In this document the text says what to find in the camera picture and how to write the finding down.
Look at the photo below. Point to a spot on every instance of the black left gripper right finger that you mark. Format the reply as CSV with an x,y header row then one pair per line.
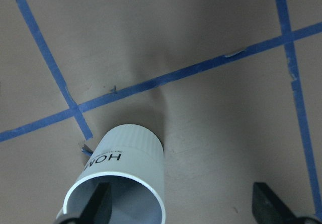
x,y
267,207

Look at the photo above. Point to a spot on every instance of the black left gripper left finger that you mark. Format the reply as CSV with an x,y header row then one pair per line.
x,y
99,206

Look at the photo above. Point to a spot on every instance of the white ribbed cup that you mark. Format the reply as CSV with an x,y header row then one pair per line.
x,y
130,158

